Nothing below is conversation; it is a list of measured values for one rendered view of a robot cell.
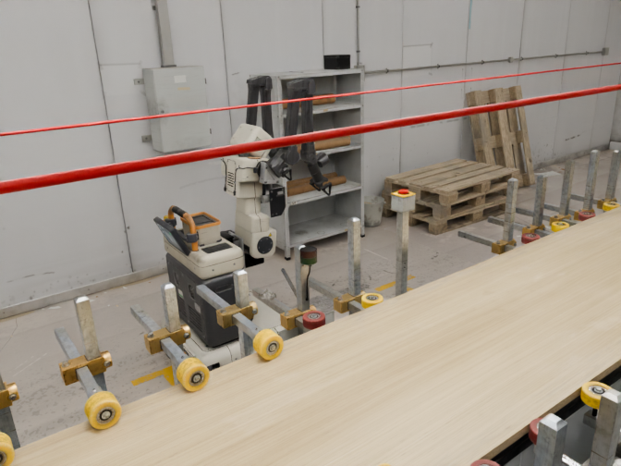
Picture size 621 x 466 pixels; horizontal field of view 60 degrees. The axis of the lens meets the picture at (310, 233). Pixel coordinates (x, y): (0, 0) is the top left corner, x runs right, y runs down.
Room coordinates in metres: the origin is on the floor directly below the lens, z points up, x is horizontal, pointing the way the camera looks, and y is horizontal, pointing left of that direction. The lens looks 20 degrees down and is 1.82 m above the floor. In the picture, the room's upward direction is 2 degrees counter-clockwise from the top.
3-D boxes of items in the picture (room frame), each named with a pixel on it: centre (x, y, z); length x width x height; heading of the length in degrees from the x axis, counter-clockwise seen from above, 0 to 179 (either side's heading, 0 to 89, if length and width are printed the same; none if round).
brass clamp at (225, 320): (1.64, 0.26, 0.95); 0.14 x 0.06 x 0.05; 125
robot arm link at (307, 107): (2.90, -0.01, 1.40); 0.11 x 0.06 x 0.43; 34
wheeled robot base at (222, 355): (2.82, 0.50, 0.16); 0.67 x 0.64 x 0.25; 124
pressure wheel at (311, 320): (1.67, 0.00, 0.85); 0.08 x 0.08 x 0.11
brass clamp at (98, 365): (1.35, 0.67, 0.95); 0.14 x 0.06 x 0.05; 125
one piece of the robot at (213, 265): (2.77, 0.57, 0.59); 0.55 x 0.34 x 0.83; 34
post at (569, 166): (2.80, -1.40, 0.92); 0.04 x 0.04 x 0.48; 35
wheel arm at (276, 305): (1.83, 0.11, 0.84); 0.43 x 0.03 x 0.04; 35
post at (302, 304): (1.80, 0.04, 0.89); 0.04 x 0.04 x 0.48; 35
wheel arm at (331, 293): (1.96, -0.11, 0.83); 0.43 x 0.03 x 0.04; 35
